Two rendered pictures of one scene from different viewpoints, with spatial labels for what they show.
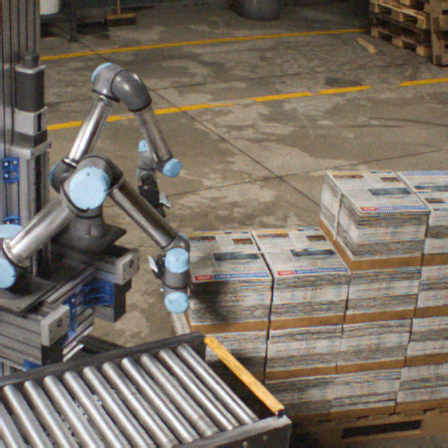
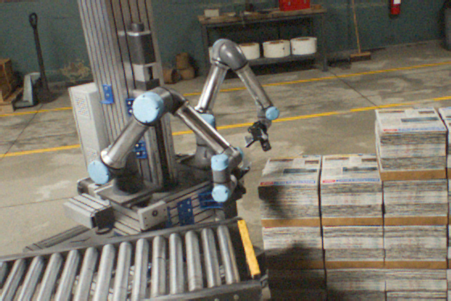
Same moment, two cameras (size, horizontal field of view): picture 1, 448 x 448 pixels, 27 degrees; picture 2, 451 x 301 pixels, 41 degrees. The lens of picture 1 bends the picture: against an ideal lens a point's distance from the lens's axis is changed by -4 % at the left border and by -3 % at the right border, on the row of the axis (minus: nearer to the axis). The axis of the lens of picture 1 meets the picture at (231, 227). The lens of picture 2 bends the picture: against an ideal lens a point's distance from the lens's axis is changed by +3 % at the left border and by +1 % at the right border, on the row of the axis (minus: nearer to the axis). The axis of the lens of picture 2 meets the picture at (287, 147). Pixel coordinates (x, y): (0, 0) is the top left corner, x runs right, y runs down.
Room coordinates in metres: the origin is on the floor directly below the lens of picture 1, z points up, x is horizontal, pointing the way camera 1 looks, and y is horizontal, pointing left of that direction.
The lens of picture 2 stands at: (0.63, -0.99, 1.91)
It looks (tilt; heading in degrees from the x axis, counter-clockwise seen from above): 20 degrees down; 22
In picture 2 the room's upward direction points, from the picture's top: 5 degrees counter-clockwise
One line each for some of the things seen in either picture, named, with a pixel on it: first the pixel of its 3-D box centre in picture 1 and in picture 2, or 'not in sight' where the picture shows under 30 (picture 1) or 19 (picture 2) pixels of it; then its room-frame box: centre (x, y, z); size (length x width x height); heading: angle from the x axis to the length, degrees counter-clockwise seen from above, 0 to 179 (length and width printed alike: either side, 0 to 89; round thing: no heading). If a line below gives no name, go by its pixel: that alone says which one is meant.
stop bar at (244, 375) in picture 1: (243, 373); (248, 246); (2.40, -0.07, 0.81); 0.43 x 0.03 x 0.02; 32
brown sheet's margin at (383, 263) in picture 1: (368, 239); (407, 159); (3.27, -0.53, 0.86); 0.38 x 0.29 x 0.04; 16
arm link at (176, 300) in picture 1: (175, 295); (223, 189); (2.66, 0.16, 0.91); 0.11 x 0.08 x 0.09; 12
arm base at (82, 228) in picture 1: (87, 221); (208, 149); (3.22, 0.54, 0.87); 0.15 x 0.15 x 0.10
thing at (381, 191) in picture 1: (376, 190); (408, 119); (3.27, -0.53, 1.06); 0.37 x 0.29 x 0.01; 16
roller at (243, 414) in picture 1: (217, 387); (228, 257); (2.36, 0.00, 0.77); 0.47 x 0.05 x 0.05; 32
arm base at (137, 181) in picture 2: (11, 275); (127, 179); (2.77, 0.73, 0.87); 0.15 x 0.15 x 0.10
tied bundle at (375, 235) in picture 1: (371, 219); (407, 142); (3.27, -0.53, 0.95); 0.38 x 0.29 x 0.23; 16
